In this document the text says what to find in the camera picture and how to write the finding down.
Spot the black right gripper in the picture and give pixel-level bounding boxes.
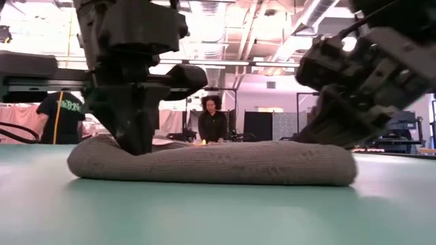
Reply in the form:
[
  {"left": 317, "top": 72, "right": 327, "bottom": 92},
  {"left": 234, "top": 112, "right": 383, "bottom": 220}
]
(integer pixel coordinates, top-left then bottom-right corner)
[{"left": 292, "top": 29, "right": 436, "bottom": 148}]

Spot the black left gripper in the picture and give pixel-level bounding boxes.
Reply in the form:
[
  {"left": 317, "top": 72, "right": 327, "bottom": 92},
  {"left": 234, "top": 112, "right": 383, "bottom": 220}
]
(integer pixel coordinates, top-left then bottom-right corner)
[{"left": 0, "top": 0, "right": 208, "bottom": 156}]

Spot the grey terry towel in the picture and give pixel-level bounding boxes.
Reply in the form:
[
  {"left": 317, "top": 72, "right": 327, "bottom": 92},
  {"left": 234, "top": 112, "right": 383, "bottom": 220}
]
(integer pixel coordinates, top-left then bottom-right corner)
[{"left": 67, "top": 135, "right": 358, "bottom": 187}]

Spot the dark equipment cart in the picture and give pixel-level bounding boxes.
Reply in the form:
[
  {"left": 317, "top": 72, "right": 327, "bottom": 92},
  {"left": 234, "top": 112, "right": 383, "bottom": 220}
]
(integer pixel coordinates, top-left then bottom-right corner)
[{"left": 373, "top": 110, "right": 426, "bottom": 154}]

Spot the person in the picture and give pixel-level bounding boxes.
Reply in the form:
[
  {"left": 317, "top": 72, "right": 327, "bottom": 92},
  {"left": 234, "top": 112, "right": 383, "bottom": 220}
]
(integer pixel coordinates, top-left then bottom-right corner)
[
  {"left": 197, "top": 94, "right": 229, "bottom": 144},
  {"left": 35, "top": 91, "right": 87, "bottom": 145}
]

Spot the grey patterned panel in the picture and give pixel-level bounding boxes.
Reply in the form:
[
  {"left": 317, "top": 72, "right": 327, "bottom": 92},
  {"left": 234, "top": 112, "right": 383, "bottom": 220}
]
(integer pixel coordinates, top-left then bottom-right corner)
[{"left": 272, "top": 112, "right": 298, "bottom": 141}]

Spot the black partition panel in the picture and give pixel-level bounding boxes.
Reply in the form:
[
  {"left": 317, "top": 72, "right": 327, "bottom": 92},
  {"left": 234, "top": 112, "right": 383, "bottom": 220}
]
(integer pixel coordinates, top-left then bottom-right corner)
[{"left": 243, "top": 110, "right": 273, "bottom": 143}]

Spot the overhead light bar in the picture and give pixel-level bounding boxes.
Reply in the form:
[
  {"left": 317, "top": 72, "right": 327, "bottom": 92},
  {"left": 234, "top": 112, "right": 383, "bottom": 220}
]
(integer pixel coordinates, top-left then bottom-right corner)
[{"left": 56, "top": 58, "right": 300, "bottom": 68}]

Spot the pink curtain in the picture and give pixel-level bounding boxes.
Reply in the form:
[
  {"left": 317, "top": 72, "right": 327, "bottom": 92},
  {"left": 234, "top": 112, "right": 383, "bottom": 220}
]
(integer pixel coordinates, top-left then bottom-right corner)
[{"left": 0, "top": 103, "right": 44, "bottom": 145}]

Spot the green table mat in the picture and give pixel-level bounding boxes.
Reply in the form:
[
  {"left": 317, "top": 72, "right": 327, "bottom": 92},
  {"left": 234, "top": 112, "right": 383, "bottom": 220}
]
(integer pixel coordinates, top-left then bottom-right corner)
[{"left": 0, "top": 143, "right": 436, "bottom": 245}]

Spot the black metal frame stand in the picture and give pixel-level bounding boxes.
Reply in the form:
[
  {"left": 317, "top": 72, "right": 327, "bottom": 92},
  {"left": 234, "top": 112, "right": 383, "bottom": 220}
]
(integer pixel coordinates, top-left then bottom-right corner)
[
  {"left": 296, "top": 91, "right": 321, "bottom": 137},
  {"left": 203, "top": 86, "right": 238, "bottom": 141}
]

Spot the yellow cable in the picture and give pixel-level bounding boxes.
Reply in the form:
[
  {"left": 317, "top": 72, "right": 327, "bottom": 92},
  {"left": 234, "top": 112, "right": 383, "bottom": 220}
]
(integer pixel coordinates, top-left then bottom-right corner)
[{"left": 52, "top": 8, "right": 74, "bottom": 145}]

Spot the silver ceiling duct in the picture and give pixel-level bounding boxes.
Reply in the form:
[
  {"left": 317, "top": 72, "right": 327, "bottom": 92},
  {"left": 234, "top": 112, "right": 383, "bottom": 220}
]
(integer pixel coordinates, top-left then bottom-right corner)
[
  {"left": 199, "top": 0, "right": 228, "bottom": 88},
  {"left": 268, "top": 0, "right": 341, "bottom": 64}
]

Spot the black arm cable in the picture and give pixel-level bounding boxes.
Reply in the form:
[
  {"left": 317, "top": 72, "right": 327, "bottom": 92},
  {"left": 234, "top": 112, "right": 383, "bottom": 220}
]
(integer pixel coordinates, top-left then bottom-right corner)
[{"left": 0, "top": 121, "right": 40, "bottom": 144}]

